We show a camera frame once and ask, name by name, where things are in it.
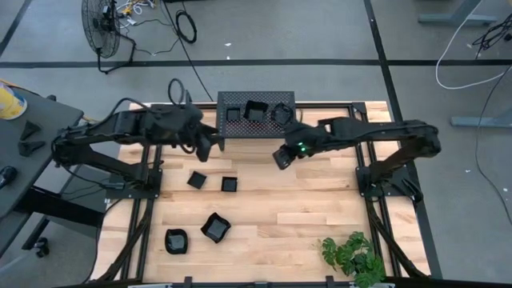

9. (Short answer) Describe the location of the black rounded square plate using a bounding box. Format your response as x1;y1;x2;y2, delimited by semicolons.
270;102;296;126
164;228;190;256

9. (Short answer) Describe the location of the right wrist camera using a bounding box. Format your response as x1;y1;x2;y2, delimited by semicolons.
272;144;298;171

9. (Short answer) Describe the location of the grey desk foot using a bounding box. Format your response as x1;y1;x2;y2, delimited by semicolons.
450;114;512;130
418;0;499;26

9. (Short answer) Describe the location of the black floor fan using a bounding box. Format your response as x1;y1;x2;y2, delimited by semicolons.
81;0;138;75

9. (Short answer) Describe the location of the black table rail frame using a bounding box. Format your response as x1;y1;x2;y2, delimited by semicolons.
90;102;441;288

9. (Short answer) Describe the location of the green leafy plant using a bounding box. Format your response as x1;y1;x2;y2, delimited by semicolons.
322;230;387;288

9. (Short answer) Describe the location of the thin black floor cable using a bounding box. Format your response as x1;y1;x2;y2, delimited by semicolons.
474;66;512;227

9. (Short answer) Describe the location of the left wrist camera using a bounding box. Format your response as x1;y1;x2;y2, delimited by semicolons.
194;134;213;163

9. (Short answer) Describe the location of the black wavy-edged square plate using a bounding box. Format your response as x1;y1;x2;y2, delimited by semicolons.
200;211;232;244

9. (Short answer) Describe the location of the black coiled floor cable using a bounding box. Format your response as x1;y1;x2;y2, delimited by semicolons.
162;0;215;103

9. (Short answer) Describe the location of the black pot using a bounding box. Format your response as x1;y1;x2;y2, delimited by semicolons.
243;99;270;123

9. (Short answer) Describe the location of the black caster wheel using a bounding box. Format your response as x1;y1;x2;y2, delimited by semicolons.
34;237;50;258

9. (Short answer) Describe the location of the black cable bundle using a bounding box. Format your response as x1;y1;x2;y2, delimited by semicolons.
471;14;512;52

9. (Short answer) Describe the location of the yellow and white bag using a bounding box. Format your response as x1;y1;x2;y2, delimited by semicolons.
0;82;28;120

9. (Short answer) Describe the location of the white power strip with cables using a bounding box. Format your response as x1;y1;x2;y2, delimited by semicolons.
118;0;155;26

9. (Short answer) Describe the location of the black perforated metal shelf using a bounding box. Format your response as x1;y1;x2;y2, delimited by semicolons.
214;90;298;152

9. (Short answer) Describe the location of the dark grey side table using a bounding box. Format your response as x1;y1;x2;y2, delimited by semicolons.
0;86;106;259

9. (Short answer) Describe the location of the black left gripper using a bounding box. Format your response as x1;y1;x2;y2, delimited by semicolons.
174;104;220;145

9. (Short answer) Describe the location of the black handheld device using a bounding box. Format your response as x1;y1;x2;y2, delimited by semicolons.
0;165;18;190

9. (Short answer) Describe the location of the white floor cable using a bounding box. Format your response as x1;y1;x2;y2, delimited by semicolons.
434;0;512;90

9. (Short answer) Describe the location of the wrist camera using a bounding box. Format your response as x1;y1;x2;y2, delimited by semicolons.
272;144;298;171
194;134;213;163

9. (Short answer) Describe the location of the black triangular bracket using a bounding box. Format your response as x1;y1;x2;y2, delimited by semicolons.
19;119;42;142
17;139;46;158

